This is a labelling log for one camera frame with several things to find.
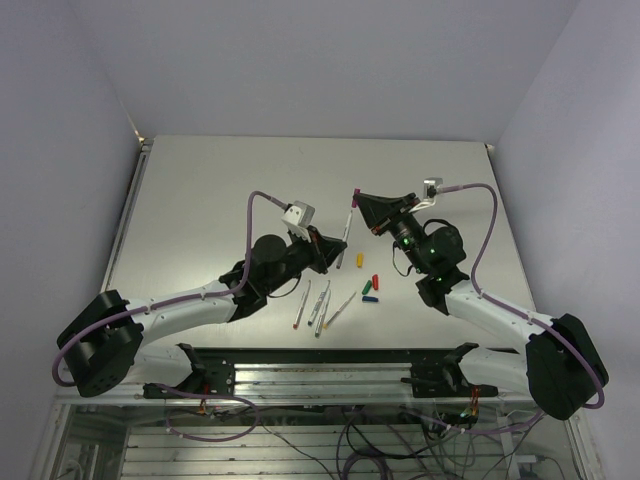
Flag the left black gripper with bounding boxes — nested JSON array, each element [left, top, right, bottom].
[[262, 224, 347, 293]]

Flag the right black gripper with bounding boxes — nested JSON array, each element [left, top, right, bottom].
[[354, 193, 430, 273]]

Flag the purple pen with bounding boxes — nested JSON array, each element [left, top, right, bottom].
[[336, 207, 354, 269]]

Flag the red pen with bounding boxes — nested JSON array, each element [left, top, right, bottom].
[[292, 280, 312, 330]]

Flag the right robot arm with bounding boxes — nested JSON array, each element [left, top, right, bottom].
[[353, 192, 609, 420]]

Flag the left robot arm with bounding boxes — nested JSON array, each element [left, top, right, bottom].
[[56, 227, 347, 398]]

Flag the blue pen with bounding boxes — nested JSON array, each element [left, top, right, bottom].
[[307, 280, 331, 326]]

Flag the green pen cap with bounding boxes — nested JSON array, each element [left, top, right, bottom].
[[362, 280, 373, 296]]

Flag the yellow pen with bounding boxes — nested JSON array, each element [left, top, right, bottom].
[[323, 291, 357, 330]]

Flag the green pen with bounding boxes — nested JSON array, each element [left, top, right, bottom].
[[314, 289, 332, 339]]

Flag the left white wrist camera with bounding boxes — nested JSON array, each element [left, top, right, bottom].
[[281, 201, 315, 242]]

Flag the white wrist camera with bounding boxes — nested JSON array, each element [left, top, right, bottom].
[[281, 201, 315, 242], [421, 177, 443, 208]]

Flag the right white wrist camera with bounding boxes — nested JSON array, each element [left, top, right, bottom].
[[421, 177, 443, 208]]

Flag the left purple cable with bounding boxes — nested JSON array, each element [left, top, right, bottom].
[[52, 190, 291, 389]]

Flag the purple cable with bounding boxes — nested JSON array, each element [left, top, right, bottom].
[[52, 190, 291, 389], [434, 182, 605, 410]]

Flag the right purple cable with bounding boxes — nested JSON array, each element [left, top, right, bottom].
[[434, 182, 605, 410]]

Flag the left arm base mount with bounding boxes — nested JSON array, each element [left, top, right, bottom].
[[142, 343, 235, 399]]

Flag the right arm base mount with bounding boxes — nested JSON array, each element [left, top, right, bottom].
[[400, 342, 499, 398]]

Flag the aluminium frame rails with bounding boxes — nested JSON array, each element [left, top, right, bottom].
[[33, 362, 603, 479]]

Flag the loose cables under table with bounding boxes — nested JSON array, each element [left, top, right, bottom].
[[164, 394, 546, 480]]

